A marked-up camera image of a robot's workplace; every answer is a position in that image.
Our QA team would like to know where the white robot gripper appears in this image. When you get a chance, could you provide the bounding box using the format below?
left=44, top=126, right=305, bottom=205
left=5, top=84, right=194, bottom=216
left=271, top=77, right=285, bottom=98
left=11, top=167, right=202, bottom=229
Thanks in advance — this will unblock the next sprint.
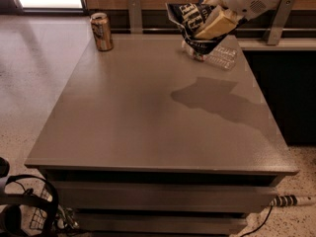
left=195, top=0, right=278, bottom=40

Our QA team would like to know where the blue potato chip bag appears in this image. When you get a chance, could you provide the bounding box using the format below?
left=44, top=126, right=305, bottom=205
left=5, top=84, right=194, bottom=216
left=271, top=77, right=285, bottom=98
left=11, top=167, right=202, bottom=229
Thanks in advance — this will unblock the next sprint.
left=166, top=0, right=231, bottom=54

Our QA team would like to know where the black curved robot base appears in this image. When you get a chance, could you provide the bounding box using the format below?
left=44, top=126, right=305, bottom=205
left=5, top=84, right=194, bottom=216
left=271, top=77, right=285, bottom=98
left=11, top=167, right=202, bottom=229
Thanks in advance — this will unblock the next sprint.
left=0, top=158, right=59, bottom=237

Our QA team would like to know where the orange soda can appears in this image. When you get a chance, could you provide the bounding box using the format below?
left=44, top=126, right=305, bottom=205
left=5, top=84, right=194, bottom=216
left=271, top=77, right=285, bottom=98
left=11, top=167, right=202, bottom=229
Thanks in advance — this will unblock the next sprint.
left=90, top=13, right=114, bottom=51

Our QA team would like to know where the clear plastic water bottle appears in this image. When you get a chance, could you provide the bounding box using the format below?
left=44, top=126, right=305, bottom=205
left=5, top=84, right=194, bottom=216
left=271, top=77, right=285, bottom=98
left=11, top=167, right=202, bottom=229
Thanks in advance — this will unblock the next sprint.
left=182, top=40, right=237, bottom=71

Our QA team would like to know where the striped black white rod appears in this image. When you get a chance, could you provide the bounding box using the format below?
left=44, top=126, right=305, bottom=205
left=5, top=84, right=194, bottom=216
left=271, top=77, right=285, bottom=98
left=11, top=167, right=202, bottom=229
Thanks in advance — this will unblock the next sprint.
left=270, top=195, right=316, bottom=207

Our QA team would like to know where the lower grey drawer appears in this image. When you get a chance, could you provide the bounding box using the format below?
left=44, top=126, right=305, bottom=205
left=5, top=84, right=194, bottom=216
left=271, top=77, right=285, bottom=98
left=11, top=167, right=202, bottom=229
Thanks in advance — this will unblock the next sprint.
left=75, top=213, right=247, bottom=235

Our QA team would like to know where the grey drawer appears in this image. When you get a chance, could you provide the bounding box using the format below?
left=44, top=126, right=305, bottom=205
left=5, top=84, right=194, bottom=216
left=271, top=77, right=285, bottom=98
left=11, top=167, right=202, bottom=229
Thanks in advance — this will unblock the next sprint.
left=75, top=213, right=247, bottom=235
left=53, top=181, right=277, bottom=213

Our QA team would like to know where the upper grey drawer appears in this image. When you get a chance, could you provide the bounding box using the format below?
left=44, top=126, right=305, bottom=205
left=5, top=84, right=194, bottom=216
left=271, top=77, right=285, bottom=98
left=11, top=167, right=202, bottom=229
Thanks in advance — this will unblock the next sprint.
left=53, top=181, right=277, bottom=213

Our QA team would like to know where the right metal wall bracket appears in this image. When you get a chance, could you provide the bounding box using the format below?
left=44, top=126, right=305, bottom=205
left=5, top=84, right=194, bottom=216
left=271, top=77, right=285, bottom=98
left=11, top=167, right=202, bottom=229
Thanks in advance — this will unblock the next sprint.
left=263, top=0, right=296, bottom=46

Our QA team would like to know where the metal wall bracket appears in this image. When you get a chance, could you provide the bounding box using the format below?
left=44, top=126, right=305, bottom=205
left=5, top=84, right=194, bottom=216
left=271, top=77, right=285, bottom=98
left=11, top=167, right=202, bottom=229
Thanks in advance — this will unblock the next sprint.
left=263, top=0, right=296, bottom=46
left=127, top=0, right=143, bottom=34

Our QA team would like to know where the left metal wall bracket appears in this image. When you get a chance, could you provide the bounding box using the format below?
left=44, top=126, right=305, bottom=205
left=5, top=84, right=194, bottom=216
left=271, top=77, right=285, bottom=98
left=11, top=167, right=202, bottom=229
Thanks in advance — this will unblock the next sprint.
left=127, top=0, right=143, bottom=34

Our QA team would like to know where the black floor cable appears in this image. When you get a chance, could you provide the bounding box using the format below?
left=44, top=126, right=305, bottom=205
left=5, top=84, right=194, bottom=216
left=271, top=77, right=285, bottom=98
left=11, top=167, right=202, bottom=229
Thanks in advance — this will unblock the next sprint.
left=239, top=205, right=275, bottom=237

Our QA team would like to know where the black wire basket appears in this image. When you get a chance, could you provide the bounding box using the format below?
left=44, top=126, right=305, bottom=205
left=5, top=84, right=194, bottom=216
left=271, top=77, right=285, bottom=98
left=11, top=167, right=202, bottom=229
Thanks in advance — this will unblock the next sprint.
left=30, top=186, right=54, bottom=232

